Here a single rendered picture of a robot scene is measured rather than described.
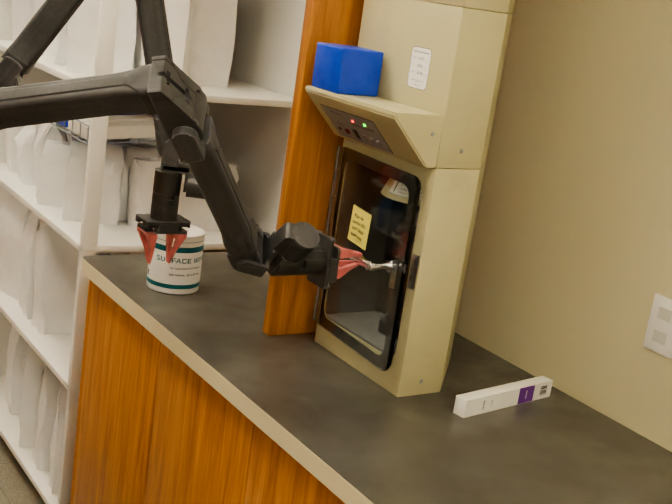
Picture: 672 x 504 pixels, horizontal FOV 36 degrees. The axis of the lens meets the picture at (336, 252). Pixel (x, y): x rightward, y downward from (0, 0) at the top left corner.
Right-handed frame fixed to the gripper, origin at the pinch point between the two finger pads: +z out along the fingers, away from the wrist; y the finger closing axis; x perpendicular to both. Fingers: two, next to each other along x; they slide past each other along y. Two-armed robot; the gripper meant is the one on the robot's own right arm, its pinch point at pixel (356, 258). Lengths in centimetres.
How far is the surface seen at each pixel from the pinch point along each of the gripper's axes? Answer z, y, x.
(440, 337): 15.3, -13.8, -11.4
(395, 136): -0.6, 26.0, -7.2
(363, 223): 4.7, 5.5, 5.9
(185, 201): 20, -18, 119
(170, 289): -12, -25, 56
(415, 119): 0.1, 30.0, -11.5
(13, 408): -10, -109, 177
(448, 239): 12.9, 6.9, -11.5
